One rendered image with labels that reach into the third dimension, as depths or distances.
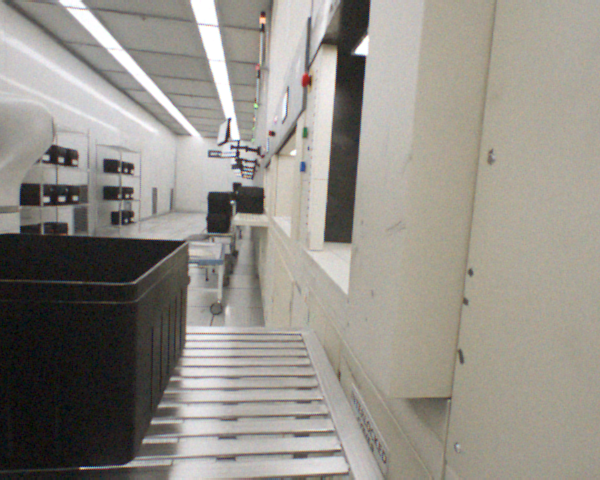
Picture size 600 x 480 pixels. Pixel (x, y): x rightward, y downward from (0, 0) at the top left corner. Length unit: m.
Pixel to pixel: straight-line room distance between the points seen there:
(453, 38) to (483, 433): 0.27
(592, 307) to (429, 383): 0.14
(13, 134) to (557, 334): 0.87
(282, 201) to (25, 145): 1.81
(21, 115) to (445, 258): 0.81
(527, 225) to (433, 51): 0.13
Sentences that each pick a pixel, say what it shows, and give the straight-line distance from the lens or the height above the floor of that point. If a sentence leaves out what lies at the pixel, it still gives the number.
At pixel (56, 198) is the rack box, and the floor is 0.77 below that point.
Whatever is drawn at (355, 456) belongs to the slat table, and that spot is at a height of 0.76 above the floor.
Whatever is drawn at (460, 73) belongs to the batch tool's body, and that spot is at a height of 1.11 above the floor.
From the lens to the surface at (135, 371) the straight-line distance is 0.38.
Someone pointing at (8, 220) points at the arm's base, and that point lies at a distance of 0.91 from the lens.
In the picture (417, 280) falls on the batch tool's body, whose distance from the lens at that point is 0.27.
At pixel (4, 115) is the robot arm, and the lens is 0.89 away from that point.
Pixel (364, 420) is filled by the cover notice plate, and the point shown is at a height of 0.74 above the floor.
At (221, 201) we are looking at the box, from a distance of 4.49.
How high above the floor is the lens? 1.02
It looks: 6 degrees down
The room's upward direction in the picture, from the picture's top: 4 degrees clockwise
